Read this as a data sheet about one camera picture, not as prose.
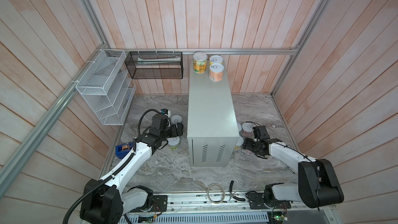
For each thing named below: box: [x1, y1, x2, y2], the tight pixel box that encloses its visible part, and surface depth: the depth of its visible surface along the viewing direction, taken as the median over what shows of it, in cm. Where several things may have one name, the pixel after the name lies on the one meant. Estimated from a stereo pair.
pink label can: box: [208, 63, 225, 82], surface depth 79 cm
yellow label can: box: [209, 54, 224, 66], surface depth 83 cm
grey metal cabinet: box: [186, 60, 240, 167], surface depth 74 cm
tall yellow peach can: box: [192, 51, 208, 74], surface depth 81 cm
